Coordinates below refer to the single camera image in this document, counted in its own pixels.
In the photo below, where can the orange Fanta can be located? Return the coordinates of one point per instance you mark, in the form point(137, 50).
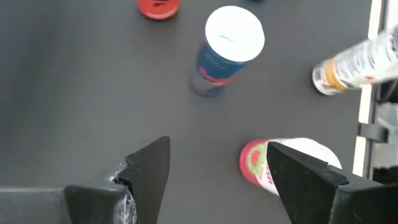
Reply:
point(158, 9)

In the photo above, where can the white Celsius can black lid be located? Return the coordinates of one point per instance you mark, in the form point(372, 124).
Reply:
point(357, 65)

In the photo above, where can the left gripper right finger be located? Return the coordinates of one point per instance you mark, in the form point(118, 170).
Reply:
point(298, 186)

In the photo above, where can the silver blue Red Bull can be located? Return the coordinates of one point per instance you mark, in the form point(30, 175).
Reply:
point(227, 59)

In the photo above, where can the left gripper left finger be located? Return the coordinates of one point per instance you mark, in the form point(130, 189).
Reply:
point(149, 174)

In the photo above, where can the black table mat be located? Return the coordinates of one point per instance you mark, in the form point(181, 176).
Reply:
point(93, 93)

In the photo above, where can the black edge bracket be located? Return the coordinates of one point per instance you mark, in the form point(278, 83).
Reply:
point(373, 132)

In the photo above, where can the white pink soda can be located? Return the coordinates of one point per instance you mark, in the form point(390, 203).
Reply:
point(253, 161)

